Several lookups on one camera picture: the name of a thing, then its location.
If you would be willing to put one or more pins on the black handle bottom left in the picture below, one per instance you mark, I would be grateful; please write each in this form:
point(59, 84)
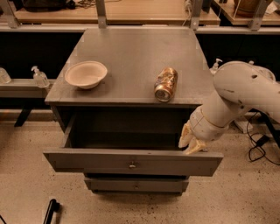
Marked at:
point(53, 207)

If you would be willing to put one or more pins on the white paper bowl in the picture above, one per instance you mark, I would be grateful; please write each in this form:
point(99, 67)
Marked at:
point(86, 75)

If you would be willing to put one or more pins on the grey drawer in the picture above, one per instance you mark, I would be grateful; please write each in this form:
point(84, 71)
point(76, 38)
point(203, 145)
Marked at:
point(91, 147)
point(149, 185)

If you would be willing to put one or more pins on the grey bottom drawer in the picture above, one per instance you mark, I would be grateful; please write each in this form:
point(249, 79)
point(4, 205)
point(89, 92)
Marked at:
point(149, 185)

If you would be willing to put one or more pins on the left clear sanitizer pump bottle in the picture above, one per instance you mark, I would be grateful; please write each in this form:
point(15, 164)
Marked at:
point(40, 78)

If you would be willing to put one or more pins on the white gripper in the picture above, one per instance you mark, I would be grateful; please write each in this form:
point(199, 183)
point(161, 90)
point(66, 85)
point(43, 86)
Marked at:
point(204, 126)

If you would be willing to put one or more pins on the clear bottle far left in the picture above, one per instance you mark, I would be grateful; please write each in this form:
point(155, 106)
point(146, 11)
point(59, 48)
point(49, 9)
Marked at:
point(4, 76)

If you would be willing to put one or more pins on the black bag on workbench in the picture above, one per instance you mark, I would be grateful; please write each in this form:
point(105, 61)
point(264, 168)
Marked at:
point(44, 5)

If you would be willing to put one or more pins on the crushed orange soda can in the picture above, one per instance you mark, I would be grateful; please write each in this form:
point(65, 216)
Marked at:
point(165, 84)

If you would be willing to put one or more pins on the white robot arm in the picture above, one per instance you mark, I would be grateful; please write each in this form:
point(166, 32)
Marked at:
point(238, 87)

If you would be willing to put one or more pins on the wooden back workbench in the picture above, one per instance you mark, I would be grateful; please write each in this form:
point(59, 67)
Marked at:
point(221, 17)

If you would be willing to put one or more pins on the right white sanitizer pump bottle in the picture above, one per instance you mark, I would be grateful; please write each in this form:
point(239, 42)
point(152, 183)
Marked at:
point(215, 66)

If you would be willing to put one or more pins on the grey drawer cabinet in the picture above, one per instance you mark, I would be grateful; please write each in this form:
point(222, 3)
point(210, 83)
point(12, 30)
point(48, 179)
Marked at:
point(125, 99)

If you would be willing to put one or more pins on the brown round pot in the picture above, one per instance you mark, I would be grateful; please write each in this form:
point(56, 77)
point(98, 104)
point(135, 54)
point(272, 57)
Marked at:
point(247, 8)

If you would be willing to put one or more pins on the grey top drawer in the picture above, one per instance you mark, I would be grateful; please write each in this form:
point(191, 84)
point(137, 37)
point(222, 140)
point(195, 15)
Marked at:
point(91, 147)

